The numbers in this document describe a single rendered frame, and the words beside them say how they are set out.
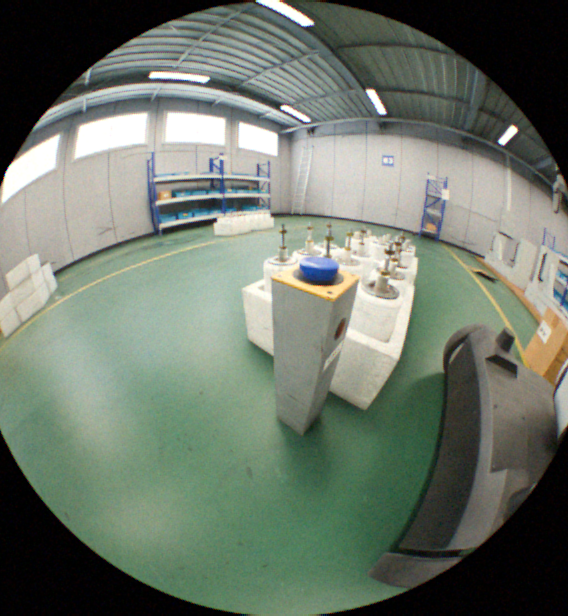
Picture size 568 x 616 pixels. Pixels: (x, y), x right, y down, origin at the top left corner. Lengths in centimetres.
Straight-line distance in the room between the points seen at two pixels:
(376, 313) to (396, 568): 40
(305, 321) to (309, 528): 35
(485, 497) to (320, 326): 30
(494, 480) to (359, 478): 24
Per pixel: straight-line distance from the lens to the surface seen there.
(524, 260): 362
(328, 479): 39
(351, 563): 43
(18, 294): 260
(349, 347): 34
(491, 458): 33
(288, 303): 17
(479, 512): 30
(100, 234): 518
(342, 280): 18
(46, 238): 549
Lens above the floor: 38
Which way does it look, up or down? 32 degrees down
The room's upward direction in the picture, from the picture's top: 1 degrees clockwise
